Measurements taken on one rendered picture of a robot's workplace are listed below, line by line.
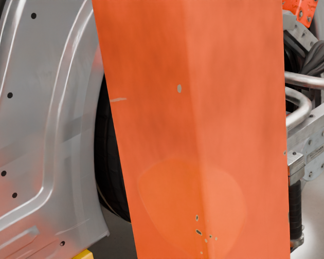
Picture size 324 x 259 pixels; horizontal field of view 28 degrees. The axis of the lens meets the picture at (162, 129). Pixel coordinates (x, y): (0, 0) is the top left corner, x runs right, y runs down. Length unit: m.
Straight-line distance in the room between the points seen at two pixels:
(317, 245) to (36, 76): 1.57
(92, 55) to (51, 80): 0.09
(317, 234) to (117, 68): 1.90
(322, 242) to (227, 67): 1.88
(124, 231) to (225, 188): 1.92
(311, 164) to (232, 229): 0.65
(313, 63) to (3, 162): 0.70
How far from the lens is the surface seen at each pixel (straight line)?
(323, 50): 1.49
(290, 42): 1.60
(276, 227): 0.90
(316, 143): 1.44
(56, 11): 1.22
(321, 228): 2.62
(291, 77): 1.43
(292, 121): 1.26
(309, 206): 2.73
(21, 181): 1.27
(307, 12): 1.55
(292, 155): 1.26
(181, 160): 0.75
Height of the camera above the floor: 1.61
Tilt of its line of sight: 29 degrees down
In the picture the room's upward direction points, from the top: 8 degrees counter-clockwise
